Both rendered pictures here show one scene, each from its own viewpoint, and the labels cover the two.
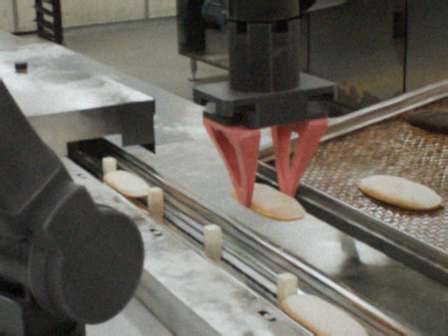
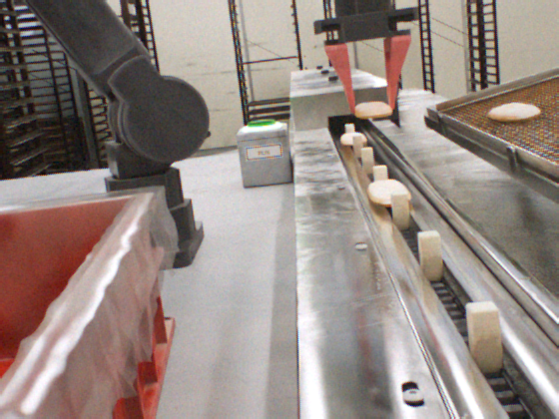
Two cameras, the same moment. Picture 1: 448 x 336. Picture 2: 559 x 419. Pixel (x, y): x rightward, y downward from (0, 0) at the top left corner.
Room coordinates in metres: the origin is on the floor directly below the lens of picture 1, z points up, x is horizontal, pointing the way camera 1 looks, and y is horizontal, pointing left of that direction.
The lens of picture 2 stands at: (0.04, -0.32, 1.00)
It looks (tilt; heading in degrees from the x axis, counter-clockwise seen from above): 11 degrees down; 25
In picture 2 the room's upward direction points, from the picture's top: 7 degrees counter-clockwise
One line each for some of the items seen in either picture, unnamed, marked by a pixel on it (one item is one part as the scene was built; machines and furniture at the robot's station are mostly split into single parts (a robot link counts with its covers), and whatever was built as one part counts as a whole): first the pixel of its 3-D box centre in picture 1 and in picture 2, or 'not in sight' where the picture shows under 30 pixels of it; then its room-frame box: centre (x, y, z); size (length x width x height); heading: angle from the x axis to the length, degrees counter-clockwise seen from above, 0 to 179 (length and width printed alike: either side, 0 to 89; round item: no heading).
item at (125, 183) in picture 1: (127, 182); (352, 138); (1.11, 0.04, 0.86); 0.10 x 0.04 x 0.01; 22
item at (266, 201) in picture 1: (266, 198); (371, 108); (0.80, -0.09, 0.93); 0.10 x 0.04 x 0.01; 22
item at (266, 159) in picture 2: not in sight; (269, 166); (0.97, 0.12, 0.84); 0.08 x 0.08 x 0.11; 22
